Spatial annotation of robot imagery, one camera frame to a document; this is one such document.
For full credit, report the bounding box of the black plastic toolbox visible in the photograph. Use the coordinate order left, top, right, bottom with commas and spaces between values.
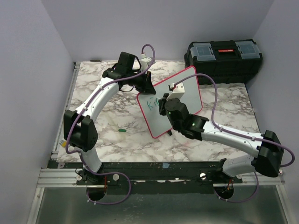
184, 39, 263, 84

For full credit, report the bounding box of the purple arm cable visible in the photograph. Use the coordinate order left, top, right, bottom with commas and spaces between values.
65, 43, 156, 205
171, 73, 295, 203

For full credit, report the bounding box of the aluminium frame extrusion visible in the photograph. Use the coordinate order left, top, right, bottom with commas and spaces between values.
25, 62, 81, 224

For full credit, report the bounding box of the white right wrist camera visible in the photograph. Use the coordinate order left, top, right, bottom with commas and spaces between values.
167, 83, 185, 100

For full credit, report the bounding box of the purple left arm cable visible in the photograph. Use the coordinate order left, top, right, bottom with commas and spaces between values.
65, 43, 156, 205

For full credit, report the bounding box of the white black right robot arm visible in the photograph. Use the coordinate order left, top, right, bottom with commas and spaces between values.
158, 94, 284, 183

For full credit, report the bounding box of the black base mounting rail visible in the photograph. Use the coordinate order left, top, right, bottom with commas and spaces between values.
46, 160, 253, 196

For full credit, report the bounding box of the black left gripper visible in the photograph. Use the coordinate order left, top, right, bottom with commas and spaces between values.
127, 69, 156, 94

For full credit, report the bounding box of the pink framed whiteboard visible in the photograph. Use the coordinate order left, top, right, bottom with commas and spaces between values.
137, 66, 203, 139

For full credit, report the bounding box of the blue tape piece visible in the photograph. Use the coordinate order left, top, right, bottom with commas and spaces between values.
162, 162, 170, 169

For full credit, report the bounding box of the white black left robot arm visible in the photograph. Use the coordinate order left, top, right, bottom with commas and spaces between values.
63, 52, 156, 184

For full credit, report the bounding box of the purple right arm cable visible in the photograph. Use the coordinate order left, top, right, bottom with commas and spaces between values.
171, 73, 295, 203

